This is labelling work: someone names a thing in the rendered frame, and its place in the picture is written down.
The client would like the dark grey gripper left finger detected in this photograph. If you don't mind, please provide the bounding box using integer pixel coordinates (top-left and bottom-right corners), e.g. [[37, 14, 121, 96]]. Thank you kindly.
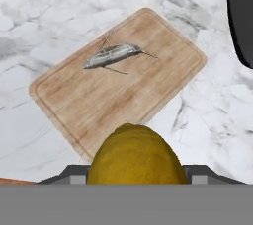
[[37, 164, 92, 186]]

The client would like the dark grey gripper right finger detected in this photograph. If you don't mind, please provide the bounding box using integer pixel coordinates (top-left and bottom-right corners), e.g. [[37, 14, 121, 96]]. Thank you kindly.
[[182, 164, 246, 186]]

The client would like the yellow lemon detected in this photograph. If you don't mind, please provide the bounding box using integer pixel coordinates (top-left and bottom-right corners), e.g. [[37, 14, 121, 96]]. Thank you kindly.
[[86, 122, 189, 186]]

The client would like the wooden cutting board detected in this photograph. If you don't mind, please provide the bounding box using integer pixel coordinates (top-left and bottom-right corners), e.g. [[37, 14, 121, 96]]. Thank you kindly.
[[28, 7, 209, 162]]

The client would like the grey fish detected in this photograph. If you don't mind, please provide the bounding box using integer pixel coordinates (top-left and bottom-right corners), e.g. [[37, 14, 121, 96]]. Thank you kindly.
[[82, 31, 159, 76]]

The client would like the orange-brown flat object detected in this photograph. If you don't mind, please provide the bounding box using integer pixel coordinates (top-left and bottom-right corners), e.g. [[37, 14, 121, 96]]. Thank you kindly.
[[0, 177, 36, 186]]

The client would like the black rounded object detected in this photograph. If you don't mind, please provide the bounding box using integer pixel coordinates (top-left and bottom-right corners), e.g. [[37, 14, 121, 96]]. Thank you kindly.
[[226, 0, 253, 70]]

